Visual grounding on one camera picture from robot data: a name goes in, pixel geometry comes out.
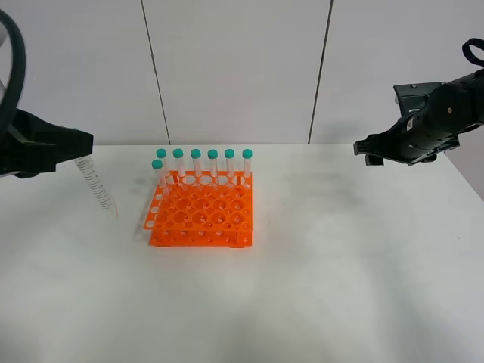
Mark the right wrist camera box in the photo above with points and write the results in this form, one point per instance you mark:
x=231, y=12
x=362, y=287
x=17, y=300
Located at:
x=413, y=97

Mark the front left rack tube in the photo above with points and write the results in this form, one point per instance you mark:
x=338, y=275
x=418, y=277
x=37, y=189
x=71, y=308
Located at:
x=161, y=182

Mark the green capped test tube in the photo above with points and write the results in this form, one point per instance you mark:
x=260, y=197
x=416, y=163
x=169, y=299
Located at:
x=89, y=172

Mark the row tube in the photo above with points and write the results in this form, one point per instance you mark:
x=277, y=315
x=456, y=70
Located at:
x=247, y=155
x=180, y=164
x=229, y=157
x=162, y=156
x=213, y=164
x=196, y=159

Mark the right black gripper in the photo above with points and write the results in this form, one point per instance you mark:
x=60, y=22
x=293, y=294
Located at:
x=415, y=138

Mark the orange test tube rack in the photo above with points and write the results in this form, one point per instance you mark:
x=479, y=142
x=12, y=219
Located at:
x=202, y=212

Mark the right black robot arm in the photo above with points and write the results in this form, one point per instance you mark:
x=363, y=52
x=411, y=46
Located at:
x=433, y=115

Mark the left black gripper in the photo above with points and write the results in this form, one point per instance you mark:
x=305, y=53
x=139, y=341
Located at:
x=31, y=145

